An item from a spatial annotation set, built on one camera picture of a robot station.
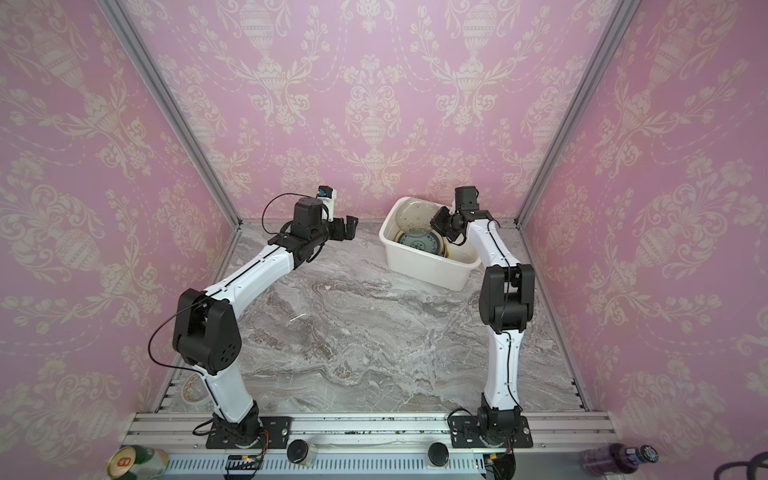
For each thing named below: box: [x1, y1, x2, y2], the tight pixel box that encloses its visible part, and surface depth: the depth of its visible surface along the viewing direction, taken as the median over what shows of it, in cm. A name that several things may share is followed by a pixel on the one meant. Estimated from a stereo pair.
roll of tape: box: [181, 372, 210, 404], surface depth 82 cm
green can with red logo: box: [107, 445, 169, 480], surface depth 65 cm
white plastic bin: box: [379, 197, 481, 292], surface depth 92 cm
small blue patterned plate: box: [394, 229, 446, 257], surface depth 108 cm
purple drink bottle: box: [582, 443, 659, 476], surface depth 62 cm
